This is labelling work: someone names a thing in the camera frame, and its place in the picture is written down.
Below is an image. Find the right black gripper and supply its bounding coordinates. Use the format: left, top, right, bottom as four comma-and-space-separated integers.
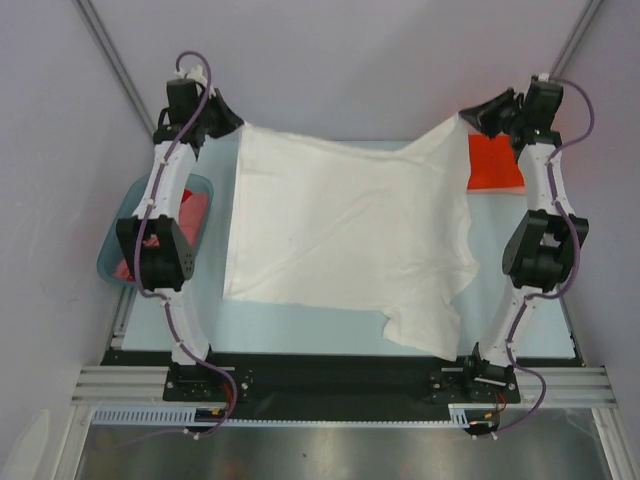
459, 88, 526, 141

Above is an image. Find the white printed t shirt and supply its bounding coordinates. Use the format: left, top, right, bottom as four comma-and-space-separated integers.
223, 116, 480, 361

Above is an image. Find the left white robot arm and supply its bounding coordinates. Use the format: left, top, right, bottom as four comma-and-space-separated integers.
115, 78, 244, 400

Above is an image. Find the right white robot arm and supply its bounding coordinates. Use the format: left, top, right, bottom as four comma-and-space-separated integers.
459, 74, 589, 401

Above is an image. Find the folded orange t shirt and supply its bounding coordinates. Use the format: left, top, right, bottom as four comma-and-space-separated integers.
467, 134, 526, 195

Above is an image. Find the pink t shirt in basket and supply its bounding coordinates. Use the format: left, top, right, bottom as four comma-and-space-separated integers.
100, 192, 210, 284

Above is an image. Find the blue plastic basket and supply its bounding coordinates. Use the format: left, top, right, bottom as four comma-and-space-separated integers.
96, 174, 214, 287

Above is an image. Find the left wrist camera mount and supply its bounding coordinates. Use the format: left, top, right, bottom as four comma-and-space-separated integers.
174, 65, 217, 98

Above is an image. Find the right aluminium frame post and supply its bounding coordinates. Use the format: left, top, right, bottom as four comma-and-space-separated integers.
550, 0, 606, 77

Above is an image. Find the aluminium frame post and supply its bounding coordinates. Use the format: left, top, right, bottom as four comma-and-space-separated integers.
71, 0, 155, 137
550, 0, 606, 77

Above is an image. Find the left aluminium frame post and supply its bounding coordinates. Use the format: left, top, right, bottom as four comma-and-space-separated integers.
71, 0, 155, 137

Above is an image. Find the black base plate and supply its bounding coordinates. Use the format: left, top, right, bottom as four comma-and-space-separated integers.
101, 349, 581, 420

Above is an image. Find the grey slotted cable duct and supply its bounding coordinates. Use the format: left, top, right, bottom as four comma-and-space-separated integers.
91, 404, 498, 429

